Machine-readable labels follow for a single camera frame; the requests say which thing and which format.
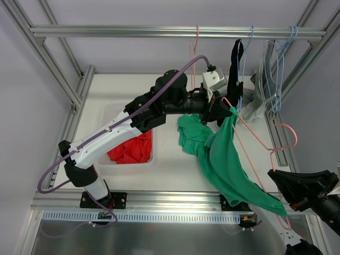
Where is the black tank top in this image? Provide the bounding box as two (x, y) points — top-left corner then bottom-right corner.
(216, 39), (245, 127)

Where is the pink hanger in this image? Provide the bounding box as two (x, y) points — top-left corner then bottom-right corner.
(231, 107), (298, 230)
(188, 24), (200, 90)

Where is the blue hanger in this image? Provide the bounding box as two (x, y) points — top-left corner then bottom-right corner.
(237, 25), (254, 112)
(263, 26), (299, 114)
(272, 25), (299, 114)

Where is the green tank top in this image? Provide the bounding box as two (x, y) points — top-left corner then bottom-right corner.
(177, 107), (287, 217)

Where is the red tank top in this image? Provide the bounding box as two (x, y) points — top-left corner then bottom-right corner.
(107, 131), (152, 164)

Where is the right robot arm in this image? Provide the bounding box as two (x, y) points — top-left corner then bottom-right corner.
(237, 169), (339, 254)

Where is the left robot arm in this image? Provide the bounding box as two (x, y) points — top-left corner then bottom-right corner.
(58, 68), (231, 208)

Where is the grey tank top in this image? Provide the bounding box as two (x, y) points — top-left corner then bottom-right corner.
(240, 41), (277, 123)

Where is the white plastic basket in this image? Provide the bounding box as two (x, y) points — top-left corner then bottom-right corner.
(97, 103), (157, 175)

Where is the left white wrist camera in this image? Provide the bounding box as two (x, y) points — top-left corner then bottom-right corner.
(202, 68), (227, 102)

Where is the aluminium hanging rail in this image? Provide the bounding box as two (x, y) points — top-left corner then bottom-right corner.
(30, 25), (326, 41)

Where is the white slotted cable duct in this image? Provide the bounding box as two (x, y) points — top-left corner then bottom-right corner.
(42, 210), (241, 225)

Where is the aluminium frame structure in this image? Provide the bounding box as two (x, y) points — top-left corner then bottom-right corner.
(0, 0), (340, 167)

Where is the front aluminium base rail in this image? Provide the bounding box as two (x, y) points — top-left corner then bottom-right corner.
(30, 190), (317, 213)

